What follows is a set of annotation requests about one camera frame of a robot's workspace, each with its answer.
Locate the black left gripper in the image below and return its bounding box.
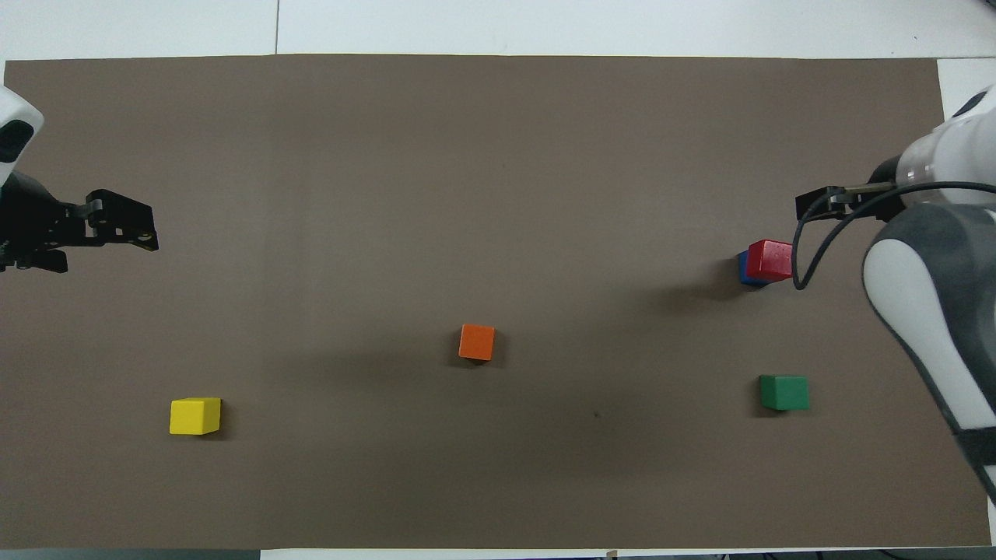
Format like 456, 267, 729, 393
0, 172, 160, 274

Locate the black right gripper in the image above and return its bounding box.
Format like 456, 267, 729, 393
794, 153, 908, 221

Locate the red block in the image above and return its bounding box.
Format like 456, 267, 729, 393
747, 239, 795, 283

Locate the blue block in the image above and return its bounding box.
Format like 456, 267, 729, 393
737, 250, 773, 289

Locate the green block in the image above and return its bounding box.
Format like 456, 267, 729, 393
759, 374, 811, 412

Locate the yellow block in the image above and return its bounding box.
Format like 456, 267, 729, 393
169, 397, 223, 437

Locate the orange block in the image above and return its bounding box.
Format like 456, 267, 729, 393
458, 324, 497, 363

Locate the brown table mat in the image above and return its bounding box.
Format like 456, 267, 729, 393
0, 54, 994, 552

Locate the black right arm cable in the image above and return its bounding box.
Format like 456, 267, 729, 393
791, 180, 996, 292

